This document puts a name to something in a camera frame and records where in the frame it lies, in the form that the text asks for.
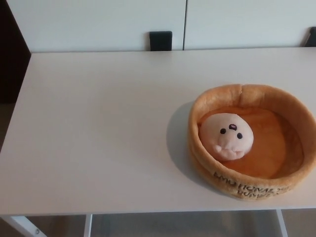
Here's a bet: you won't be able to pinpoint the beige plush dumpling toy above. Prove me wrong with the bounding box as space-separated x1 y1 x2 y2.
198 112 255 161

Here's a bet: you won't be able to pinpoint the orange round plush basket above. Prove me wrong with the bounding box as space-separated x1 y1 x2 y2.
188 83 312 200

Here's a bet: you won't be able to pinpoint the dark brown side panel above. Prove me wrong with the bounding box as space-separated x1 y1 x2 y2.
0 0 32 104

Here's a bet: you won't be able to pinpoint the black square cabinet handle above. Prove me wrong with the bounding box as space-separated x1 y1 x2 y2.
149 31 173 52
305 26 316 47

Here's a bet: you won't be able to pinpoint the white table leg frame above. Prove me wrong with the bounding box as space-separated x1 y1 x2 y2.
0 214 93 237
276 209 289 237

